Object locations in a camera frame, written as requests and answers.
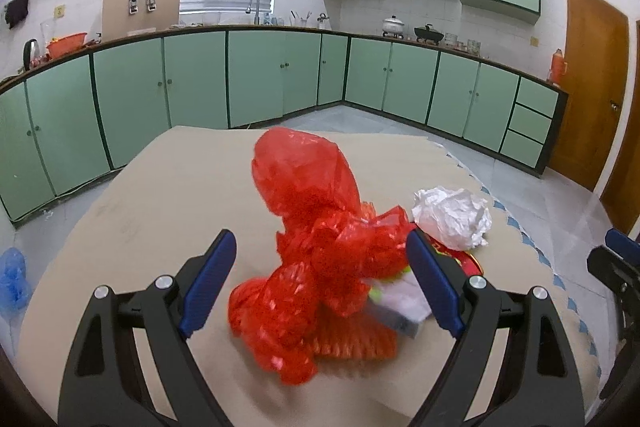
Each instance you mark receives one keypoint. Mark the orange basin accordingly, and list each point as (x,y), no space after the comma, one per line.
(66,47)

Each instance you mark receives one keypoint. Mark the red plastic bag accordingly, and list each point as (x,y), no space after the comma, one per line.
(305,187)

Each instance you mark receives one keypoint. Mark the white cooking pot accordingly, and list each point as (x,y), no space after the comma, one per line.
(393,27)

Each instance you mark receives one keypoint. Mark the dark towel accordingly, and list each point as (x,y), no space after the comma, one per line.
(17,9)

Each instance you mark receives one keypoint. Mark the plain wooden door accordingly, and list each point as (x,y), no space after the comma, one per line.
(625,147)

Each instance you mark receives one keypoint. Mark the wooden board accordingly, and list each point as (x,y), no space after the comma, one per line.
(167,7)

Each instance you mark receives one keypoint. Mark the white grey small box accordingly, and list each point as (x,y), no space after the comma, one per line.
(397,304)

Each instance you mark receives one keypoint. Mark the green base cabinet run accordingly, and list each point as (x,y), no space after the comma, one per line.
(130,92)

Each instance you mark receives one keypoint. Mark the patterned jar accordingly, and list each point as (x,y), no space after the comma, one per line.
(472,46)

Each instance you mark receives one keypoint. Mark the metal faucet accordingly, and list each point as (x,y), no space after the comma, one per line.
(256,7)

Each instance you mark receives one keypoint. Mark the green drawer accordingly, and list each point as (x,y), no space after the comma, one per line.
(536,98)
(522,149)
(529,124)

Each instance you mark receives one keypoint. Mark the white paper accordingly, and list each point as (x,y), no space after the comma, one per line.
(452,217)

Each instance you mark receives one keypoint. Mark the orange foam net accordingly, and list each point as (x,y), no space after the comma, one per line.
(350,337)

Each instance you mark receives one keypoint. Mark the steel kettle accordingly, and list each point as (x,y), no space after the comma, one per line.
(31,56)

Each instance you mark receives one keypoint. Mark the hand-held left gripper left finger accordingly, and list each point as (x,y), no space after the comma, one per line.
(207,284)

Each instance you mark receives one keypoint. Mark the black wok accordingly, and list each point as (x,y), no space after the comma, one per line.
(429,35)

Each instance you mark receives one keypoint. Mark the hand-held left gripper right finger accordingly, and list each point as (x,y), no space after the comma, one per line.
(435,284)

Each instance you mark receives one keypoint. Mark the blue plastic bag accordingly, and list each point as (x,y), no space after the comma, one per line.
(14,282)

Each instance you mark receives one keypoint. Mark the orange thermos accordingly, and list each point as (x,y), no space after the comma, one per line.
(557,67)

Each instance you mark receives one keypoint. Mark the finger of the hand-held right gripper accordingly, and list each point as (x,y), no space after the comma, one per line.
(615,272)
(625,244)

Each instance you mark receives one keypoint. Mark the red gold-edged wrapper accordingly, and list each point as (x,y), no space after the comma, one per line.
(462,261)

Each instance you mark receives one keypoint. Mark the utensil holder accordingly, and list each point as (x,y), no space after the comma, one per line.
(301,22)

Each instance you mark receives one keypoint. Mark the white patterned under cloth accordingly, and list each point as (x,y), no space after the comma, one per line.
(575,302)

